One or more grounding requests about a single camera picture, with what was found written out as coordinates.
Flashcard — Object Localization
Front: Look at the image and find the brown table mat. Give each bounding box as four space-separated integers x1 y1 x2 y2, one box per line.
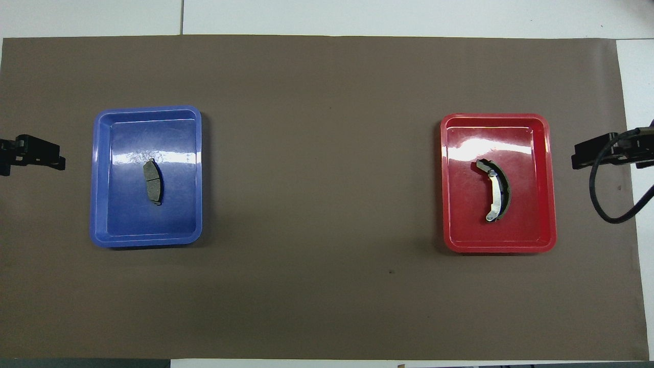
0 35 649 361

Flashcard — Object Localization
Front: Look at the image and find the blue plastic tray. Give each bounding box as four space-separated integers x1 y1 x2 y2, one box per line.
90 105 203 248

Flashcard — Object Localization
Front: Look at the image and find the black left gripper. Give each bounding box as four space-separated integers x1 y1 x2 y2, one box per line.
0 134 66 177

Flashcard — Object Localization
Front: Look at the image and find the curved silver brake shoe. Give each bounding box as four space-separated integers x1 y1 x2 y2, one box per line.
476 159 511 223

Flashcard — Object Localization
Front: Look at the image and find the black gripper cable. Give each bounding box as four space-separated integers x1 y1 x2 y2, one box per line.
589 128 654 224

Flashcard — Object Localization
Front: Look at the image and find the dark brake pad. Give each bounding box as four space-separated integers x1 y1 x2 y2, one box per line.
143 158 164 206

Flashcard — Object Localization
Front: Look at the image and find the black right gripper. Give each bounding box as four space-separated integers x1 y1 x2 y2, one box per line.
571 129 654 170

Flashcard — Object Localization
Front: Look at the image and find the red plastic tray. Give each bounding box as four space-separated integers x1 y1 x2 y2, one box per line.
440 113 557 254

